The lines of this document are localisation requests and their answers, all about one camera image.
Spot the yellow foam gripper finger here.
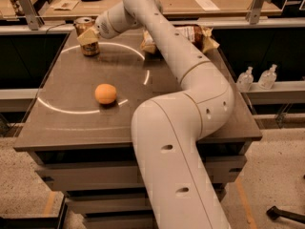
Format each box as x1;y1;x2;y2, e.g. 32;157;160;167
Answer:
77;27;99;46

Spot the orange soda can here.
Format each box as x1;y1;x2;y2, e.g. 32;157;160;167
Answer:
74;17;99;56

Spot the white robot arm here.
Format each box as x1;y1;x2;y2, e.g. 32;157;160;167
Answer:
78;0;234;229

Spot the paper card on desk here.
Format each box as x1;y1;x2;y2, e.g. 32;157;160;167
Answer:
51;0;78;10

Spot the orange ball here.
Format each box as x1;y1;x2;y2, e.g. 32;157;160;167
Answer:
94;84;116;105

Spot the grey drawer cabinet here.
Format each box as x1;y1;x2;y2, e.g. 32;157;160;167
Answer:
14;30;262;229

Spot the brown chip bag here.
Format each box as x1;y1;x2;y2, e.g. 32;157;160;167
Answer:
140;25;219;54

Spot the white paper sheet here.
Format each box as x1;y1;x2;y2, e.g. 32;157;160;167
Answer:
194;0;219;11

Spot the left clear plastic bottle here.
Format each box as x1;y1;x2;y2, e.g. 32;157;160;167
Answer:
236;67;254;93

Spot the clear plastic bottle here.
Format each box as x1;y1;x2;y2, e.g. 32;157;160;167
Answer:
258;64;277;90
236;67;254;93

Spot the right clear plastic bottle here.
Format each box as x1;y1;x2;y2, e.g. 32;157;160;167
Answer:
258;64;277;90

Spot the black chair leg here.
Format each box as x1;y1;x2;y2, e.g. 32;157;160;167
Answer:
266;206;305;224

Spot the left metal bracket post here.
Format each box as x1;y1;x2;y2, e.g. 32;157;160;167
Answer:
16;0;43;31

